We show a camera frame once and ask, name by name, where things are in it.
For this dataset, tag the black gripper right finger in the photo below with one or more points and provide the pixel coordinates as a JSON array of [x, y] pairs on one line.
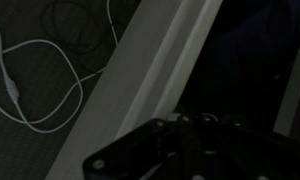
[[237, 153]]

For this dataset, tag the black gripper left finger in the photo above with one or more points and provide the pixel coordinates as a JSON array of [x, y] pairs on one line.
[[174, 145]]

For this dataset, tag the light wooden drawer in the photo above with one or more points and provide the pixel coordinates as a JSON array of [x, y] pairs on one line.
[[145, 79]]

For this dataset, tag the dark clothes in drawer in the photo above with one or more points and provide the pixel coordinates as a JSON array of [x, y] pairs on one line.
[[243, 68]]

